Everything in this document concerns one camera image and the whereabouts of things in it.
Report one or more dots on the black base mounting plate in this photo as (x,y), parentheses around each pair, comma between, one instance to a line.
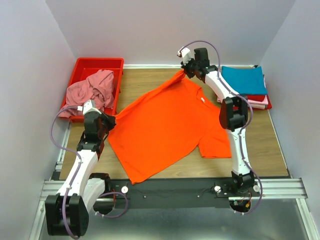
(173,193)

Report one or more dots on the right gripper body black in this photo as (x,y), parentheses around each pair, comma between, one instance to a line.
(190,64)

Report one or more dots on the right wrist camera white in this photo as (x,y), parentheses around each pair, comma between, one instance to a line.
(186,56)

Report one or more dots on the blue folded t-shirt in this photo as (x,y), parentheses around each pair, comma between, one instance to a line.
(245,81)

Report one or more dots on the pink folded t-shirt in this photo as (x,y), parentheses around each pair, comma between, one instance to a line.
(261,102)

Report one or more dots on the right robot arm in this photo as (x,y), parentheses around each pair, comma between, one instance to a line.
(233,115)

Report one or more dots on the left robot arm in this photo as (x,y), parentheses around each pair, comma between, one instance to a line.
(67,211)

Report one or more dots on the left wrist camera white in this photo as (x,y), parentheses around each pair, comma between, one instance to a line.
(88,107)

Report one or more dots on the orange t-shirt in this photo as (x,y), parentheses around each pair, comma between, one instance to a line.
(164,125)

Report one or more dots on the dusty pink crumpled t-shirt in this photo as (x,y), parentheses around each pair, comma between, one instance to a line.
(97,87)

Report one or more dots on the aluminium rail frame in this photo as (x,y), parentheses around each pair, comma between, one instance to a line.
(281,213)

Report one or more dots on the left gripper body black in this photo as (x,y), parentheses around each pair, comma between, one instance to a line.
(101,132)

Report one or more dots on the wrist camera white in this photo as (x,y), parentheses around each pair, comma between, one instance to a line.
(88,107)
(186,56)

